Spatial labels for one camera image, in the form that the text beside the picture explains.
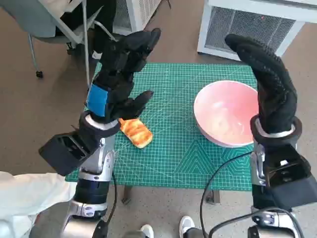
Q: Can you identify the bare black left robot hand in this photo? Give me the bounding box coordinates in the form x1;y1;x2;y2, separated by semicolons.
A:
84;28;162;124

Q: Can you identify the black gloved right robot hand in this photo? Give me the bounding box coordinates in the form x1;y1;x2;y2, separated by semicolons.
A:
224;33;298;135

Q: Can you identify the pink bowl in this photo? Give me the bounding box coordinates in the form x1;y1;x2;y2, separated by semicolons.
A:
193;80;260;148

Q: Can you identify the long toasted bread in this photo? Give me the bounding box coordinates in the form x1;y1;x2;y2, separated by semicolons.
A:
118;118;153;149

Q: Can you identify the green cutting mat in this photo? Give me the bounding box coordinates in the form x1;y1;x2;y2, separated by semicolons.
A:
64;61;258;191

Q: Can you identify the narrow white grille cabinet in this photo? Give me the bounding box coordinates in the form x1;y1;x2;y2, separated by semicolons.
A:
112;0;163;35

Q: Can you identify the wide white grille cabinet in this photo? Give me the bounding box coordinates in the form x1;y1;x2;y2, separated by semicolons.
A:
197;0;317;61

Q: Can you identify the grey office chair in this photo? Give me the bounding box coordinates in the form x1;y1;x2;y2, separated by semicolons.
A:
0;0;119;87

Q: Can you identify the dark table leg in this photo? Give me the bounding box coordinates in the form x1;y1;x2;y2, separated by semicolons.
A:
120;185;132;205
205;190;220;204

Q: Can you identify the person in light clothing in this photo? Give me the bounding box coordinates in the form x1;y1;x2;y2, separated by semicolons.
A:
0;171;77;238

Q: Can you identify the person with white shoes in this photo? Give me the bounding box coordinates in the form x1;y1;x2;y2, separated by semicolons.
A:
125;215;208;238

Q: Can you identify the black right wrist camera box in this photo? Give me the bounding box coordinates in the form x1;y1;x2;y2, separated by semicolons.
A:
265;146;312;207

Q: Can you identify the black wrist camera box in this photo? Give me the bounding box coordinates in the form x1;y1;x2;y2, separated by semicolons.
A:
265;146;312;207
38;133;100;177

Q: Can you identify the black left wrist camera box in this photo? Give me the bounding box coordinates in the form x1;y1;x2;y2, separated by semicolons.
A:
38;133;100;177

